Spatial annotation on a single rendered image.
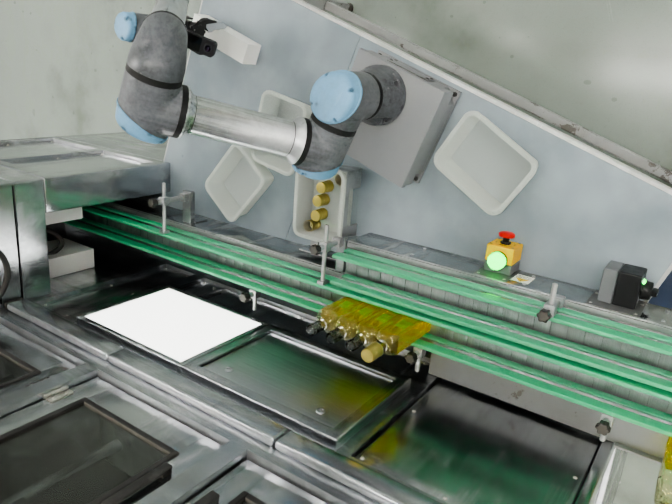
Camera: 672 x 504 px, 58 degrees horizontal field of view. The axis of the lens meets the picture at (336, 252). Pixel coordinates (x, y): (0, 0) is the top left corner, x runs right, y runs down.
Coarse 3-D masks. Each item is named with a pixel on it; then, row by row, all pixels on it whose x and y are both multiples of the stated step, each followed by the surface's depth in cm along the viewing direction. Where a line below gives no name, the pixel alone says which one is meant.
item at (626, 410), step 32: (96, 224) 227; (160, 256) 201; (192, 256) 201; (256, 288) 179; (288, 288) 180; (448, 352) 148; (480, 352) 149; (544, 384) 137; (576, 384) 138; (640, 416) 127
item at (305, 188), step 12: (300, 180) 178; (312, 180) 182; (324, 180) 180; (300, 192) 179; (312, 192) 184; (336, 192) 179; (300, 204) 181; (312, 204) 185; (336, 204) 180; (300, 216) 182; (336, 216) 181; (300, 228) 183; (336, 228) 182
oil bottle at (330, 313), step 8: (336, 304) 156; (344, 304) 156; (352, 304) 157; (360, 304) 159; (320, 312) 151; (328, 312) 151; (336, 312) 151; (344, 312) 153; (328, 320) 150; (336, 320) 150; (328, 328) 150
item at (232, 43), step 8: (200, 16) 187; (208, 16) 191; (208, 32) 186; (216, 32) 184; (224, 32) 183; (232, 32) 184; (216, 40) 185; (224, 40) 183; (232, 40) 182; (240, 40) 180; (248, 40) 183; (224, 48) 184; (232, 48) 182; (240, 48) 180; (248, 48) 180; (256, 48) 182; (232, 56) 183; (240, 56) 181; (248, 56) 182; (256, 56) 184
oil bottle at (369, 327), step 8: (384, 312) 154; (392, 312) 154; (368, 320) 148; (376, 320) 149; (384, 320) 149; (392, 320) 150; (360, 328) 145; (368, 328) 145; (376, 328) 145; (368, 336) 144; (368, 344) 144
